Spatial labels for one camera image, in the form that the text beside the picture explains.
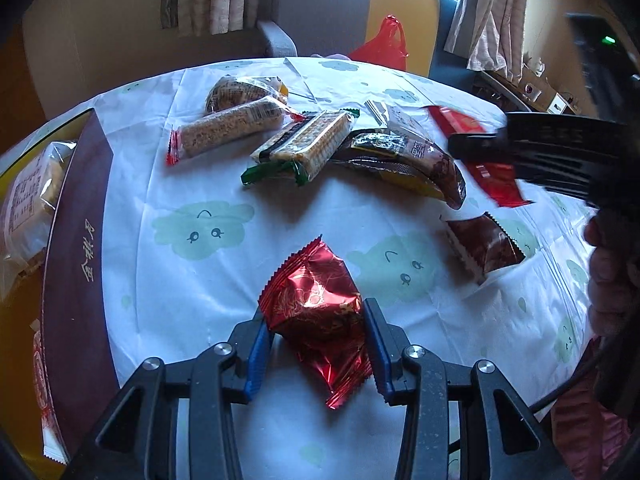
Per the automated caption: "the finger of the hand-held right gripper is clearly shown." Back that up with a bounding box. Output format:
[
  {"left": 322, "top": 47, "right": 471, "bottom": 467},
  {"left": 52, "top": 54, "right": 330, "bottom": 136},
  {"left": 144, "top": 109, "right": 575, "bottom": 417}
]
[{"left": 447, "top": 129, "right": 516, "bottom": 167}]

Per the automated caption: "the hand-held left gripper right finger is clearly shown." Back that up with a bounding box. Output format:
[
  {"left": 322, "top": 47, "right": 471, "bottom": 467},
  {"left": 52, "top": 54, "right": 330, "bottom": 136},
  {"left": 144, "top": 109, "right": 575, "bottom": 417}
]
[{"left": 362, "top": 297, "right": 576, "bottom": 480}]

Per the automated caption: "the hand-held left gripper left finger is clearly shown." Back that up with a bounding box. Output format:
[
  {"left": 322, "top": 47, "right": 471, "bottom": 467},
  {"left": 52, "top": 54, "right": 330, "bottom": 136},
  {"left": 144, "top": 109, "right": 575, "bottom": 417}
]
[{"left": 60, "top": 305, "right": 276, "bottom": 480}]

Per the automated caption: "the shiny red foil snack packet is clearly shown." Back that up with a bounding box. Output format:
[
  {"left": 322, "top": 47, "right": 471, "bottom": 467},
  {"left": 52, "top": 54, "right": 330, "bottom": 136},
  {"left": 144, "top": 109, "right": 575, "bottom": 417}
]
[{"left": 257, "top": 234, "right": 375, "bottom": 411}]

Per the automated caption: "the dark red small snack packet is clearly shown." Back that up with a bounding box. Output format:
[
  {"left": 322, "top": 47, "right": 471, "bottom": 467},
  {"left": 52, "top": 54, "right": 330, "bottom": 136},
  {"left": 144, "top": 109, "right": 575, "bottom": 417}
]
[{"left": 440, "top": 212, "right": 527, "bottom": 286}]

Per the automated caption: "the maroon box with gold interior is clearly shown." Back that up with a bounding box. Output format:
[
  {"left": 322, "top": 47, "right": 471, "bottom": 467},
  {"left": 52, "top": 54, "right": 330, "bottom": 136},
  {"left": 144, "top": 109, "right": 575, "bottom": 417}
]
[{"left": 0, "top": 107, "right": 121, "bottom": 480}]

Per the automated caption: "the long grain bar packet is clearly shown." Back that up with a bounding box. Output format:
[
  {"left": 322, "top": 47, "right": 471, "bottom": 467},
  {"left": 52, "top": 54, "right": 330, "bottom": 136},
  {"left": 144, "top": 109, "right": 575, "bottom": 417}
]
[{"left": 166, "top": 96, "right": 306, "bottom": 167}]

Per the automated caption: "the clear yellow-edged cake packet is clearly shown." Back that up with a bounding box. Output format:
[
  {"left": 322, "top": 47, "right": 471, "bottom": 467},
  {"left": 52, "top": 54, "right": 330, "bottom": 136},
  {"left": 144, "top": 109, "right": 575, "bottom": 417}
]
[{"left": 205, "top": 74, "right": 290, "bottom": 115}]

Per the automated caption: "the person's right hand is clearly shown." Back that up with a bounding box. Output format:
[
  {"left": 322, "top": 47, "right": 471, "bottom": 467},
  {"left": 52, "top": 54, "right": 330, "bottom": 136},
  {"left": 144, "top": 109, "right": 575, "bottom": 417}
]
[{"left": 584, "top": 214, "right": 626, "bottom": 343}]

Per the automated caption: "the dark brown and yellow packet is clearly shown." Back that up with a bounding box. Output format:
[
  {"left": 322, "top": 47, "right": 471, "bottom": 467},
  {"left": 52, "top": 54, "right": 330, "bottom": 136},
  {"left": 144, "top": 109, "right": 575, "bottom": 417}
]
[{"left": 330, "top": 130, "right": 467, "bottom": 211}]

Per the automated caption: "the black device with green light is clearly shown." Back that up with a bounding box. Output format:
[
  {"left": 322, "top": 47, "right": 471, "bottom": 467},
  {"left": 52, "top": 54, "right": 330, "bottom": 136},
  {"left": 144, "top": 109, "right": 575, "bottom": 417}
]
[{"left": 567, "top": 12, "right": 640, "bottom": 126}]

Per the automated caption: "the cloud printed white tablecloth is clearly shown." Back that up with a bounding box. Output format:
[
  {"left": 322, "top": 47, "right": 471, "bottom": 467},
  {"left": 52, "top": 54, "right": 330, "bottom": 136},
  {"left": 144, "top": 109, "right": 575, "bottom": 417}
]
[{"left": 0, "top": 55, "right": 601, "bottom": 480}]

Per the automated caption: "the red plastic bag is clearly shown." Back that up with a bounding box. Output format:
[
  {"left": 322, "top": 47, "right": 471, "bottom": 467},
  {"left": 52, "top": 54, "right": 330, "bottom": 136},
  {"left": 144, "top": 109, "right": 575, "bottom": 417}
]
[{"left": 347, "top": 16, "right": 411, "bottom": 68}]

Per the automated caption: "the green-edged cracker packet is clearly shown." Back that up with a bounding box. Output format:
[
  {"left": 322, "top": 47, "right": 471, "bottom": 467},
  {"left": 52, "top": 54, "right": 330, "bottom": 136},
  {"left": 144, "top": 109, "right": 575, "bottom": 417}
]
[{"left": 241, "top": 109, "right": 361, "bottom": 188}]

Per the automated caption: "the upholstered armchair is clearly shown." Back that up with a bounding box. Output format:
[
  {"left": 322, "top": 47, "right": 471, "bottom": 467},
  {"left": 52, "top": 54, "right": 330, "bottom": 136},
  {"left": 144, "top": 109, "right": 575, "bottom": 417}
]
[{"left": 257, "top": 0, "right": 481, "bottom": 81}]

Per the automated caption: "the red and white snack packet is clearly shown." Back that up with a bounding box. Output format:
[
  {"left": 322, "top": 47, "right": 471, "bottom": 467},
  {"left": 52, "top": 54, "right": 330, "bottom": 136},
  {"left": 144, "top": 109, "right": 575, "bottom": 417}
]
[{"left": 31, "top": 320, "right": 68, "bottom": 465}]

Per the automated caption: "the person's red patterned clothing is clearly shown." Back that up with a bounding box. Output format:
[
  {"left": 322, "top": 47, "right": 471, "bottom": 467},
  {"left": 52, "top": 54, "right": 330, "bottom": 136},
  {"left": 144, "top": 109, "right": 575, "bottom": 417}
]
[{"left": 550, "top": 340, "right": 632, "bottom": 480}]

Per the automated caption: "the large clear biscuit packet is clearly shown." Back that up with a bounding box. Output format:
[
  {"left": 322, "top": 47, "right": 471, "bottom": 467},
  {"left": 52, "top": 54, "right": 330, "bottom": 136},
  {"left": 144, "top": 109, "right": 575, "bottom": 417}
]
[{"left": 0, "top": 141, "right": 78, "bottom": 301}]

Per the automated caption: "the black cable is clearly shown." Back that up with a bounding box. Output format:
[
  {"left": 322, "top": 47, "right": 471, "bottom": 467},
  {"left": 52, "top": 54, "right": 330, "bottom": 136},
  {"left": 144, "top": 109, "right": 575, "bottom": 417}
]
[{"left": 530, "top": 350, "right": 601, "bottom": 411}]

